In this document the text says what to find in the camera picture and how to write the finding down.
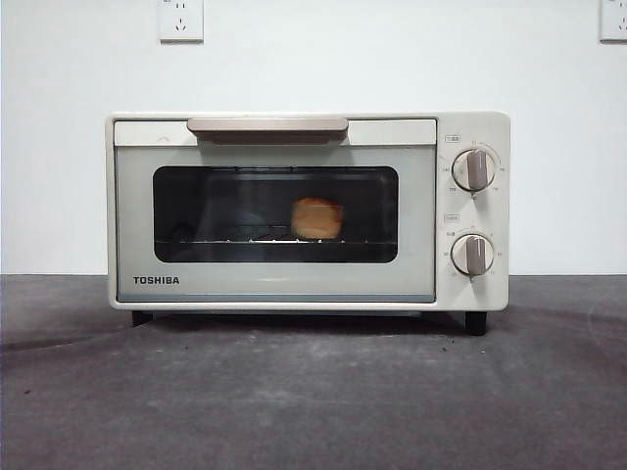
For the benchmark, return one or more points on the oven temperature knob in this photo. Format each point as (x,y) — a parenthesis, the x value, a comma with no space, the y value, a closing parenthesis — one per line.
(473,170)

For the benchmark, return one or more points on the golden brown bread loaf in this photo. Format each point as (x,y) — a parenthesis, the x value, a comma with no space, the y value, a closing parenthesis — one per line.
(317,219)

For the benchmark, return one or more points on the oven timer knob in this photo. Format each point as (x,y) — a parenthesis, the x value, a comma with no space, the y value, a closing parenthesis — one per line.
(472,254)

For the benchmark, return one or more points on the white wall socket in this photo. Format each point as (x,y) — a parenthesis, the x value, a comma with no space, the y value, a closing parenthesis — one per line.
(180,24)
(614,22)

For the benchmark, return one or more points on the white Toshiba toaster oven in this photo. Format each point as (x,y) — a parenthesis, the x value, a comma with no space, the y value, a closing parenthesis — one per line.
(472,298)

